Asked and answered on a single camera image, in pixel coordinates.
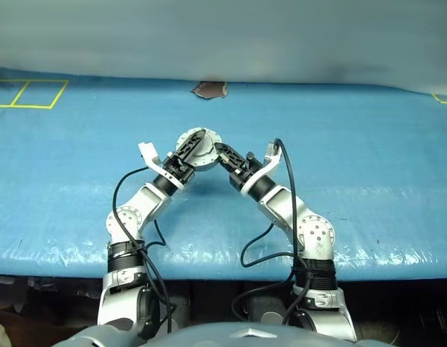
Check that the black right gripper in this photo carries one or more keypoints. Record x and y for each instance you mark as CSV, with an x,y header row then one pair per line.
x,y
241,177

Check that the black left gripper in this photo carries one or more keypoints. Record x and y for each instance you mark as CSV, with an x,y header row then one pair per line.
x,y
180,171

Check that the silver lid with circuit board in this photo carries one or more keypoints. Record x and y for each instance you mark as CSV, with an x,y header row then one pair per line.
x,y
209,152

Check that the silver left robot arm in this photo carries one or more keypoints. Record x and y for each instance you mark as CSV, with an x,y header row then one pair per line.
x,y
144,202

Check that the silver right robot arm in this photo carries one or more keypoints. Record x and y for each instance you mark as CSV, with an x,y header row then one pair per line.
x,y
281,206

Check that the brown torn patch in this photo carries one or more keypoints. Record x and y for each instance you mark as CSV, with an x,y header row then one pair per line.
x,y
209,90

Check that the blue plastic table cover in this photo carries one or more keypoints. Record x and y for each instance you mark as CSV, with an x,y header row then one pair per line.
x,y
317,162

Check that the grey backdrop sheet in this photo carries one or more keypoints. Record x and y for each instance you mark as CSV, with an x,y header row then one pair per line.
x,y
223,36

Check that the dark rounded shape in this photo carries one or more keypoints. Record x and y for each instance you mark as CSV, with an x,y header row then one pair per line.
x,y
259,301

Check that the yellow tape double square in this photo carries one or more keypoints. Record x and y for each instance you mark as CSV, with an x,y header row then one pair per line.
x,y
19,93

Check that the grey robot torso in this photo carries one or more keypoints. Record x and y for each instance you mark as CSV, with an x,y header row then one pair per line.
x,y
223,336

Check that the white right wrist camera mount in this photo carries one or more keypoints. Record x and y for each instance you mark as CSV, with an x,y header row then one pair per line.
x,y
270,154

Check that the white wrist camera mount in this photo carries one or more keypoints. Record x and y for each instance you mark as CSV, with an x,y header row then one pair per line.
x,y
149,152
270,154

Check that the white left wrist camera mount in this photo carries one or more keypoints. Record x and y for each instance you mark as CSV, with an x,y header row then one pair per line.
x,y
149,152

